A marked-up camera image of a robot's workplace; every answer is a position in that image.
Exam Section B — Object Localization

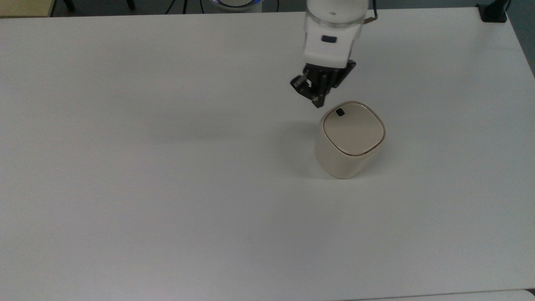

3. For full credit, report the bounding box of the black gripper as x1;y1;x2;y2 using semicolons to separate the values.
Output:
290;61;357;109

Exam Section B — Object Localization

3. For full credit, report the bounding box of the cream trash bin lid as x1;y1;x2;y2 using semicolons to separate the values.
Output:
323;103;385;156

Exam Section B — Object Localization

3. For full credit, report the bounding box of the cream trash bin body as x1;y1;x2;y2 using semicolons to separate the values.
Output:
314;100;387;179

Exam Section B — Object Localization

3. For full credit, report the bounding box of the light wooden furniture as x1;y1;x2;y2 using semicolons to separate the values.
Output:
0;0;57;18

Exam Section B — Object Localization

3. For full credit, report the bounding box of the white robot base blue ring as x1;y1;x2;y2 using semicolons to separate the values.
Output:
209;0;264;13

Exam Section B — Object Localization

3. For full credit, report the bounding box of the black table clamp mount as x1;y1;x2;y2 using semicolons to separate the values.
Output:
476;0;511;23

